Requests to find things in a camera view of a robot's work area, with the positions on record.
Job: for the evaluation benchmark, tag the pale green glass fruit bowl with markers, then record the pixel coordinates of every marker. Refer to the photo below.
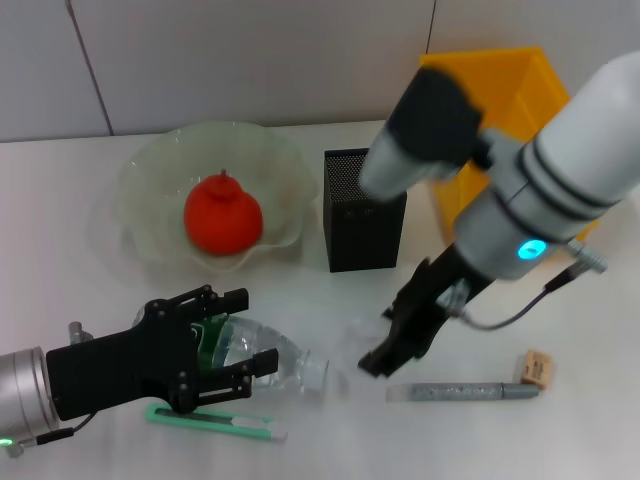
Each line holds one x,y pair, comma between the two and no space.
150,200

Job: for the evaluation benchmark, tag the yellow plastic bin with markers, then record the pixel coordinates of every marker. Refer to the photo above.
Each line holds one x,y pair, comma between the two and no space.
500,75

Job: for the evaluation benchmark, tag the left metal connector plug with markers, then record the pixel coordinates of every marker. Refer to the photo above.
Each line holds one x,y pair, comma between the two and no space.
77,334

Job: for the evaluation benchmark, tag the tan eraser block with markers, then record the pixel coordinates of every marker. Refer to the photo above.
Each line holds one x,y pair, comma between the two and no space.
537,369

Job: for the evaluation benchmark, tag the white paper ball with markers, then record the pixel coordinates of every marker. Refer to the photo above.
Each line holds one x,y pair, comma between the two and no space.
362,330

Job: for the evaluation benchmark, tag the black mesh pen holder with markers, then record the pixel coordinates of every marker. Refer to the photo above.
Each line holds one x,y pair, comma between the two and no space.
360,235

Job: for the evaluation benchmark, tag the clear green-label water bottle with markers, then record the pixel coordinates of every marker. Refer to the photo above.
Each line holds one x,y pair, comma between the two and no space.
280,350

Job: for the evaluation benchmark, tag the grey marker pen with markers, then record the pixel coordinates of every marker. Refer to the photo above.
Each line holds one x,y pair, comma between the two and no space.
460,391

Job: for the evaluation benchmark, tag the orange fruit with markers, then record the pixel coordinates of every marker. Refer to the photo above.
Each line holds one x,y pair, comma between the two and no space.
222,220

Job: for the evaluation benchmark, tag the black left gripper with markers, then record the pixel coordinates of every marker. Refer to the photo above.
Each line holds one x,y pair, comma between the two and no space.
120,370

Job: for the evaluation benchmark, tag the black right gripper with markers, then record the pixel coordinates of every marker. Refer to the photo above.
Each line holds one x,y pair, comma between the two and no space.
430,310

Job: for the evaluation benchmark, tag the green utility knife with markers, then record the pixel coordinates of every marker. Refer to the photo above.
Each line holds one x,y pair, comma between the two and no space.
210,424

